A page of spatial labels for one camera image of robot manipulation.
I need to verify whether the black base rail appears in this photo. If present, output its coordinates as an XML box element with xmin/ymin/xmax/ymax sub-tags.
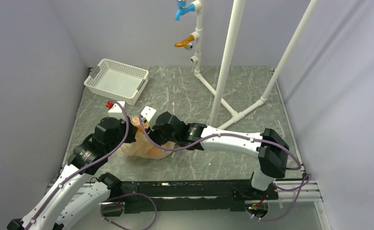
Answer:
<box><xmin>103</xmin><ymin>179</ymin><xmax>279</xmax><ymax>216</ymax></box>

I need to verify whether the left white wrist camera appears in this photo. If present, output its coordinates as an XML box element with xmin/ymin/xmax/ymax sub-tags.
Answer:
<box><xmin>105</xmin><ymin>101</ymin><xmax>125</xmax><ymax>120</ymax></box>

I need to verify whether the white PVC pipe frame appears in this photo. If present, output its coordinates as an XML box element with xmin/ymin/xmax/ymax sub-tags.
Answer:
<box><xmin>190</xmin><ymin>0</ymin><xmax>319</xmax><ymax>129</ymax></box>

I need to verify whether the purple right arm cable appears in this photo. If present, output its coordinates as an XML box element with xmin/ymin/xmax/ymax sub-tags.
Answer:
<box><xmin>137</xmin><ymin>114</ymin><xmax>312</xmax><ymax>222</ymax></box>

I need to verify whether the orange faucet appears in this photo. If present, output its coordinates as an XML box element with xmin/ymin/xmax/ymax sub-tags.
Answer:
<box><xmin>174</xmin><ymin>35</ymin><xmax>195</xmax><ymax>50</ymax></box>

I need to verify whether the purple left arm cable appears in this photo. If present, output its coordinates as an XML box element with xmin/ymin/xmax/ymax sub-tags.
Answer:
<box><xmin>23</xmin><ymin>99</ymin><xmax>130</xmax><ymax>230</ymax></box>

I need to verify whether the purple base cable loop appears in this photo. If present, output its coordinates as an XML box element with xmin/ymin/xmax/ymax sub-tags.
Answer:
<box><xmin>100</xmin><ymin>193</ymin><xmax>157</xmax><ymax>230</ymax></box>

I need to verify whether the blue faucet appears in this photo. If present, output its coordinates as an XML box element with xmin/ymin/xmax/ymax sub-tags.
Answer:
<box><xmin>175</xmin><ymin>0</ymin><xmax>196</xmax><ymax>21</ymax></box>

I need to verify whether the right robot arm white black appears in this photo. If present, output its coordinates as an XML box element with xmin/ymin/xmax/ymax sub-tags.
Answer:
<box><xmin>140</xmin><ymin>108</ymin><xmax>289</xmax><ymax>199</ymax></box>

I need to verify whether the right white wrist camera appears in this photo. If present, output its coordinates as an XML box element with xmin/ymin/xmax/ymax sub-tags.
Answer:
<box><xmin>140</xmin><ymin>106</ymin><xmax>159</xmax><ymax>126</ymax></box>

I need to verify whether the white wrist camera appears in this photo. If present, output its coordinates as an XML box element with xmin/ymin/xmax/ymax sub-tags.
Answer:
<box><xmin>105</xmin><ymin>101</ymin><xmax>125</xmax><ymax>120</ymax></box>
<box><xmin>140</xmin><ymin>106</ymin><xmax>159</xmax><ymax>126</ymax></box>

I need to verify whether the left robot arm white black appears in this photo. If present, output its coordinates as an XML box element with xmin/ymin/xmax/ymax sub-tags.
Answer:
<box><xmin>7</xmin><ymin>116</ymin><xmax>138</xmax><ymax>230</ymax></box>

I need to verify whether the translucent orange plastic bag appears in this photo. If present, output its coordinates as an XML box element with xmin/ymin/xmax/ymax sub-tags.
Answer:
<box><xmin>117</xmin><ymin>116</ymin><xmax>172</xmax><ymax>160</ymax></box>

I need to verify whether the white plastic basket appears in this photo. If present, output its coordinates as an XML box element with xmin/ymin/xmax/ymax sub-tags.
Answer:
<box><xmin>83</xmin><ymin>58</ymin><xmax>149</xmax><ymax>106</ymax></box>

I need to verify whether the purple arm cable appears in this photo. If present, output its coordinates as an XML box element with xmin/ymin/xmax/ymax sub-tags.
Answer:
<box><xmin>23</xmin><ymin>99</ymin><xmax>130</xmax><ymax>230</ymax></box>
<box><xmin>137</xmin><ymin>114</ymin><xmax>312</xmax><ymax>222</ymax></box>

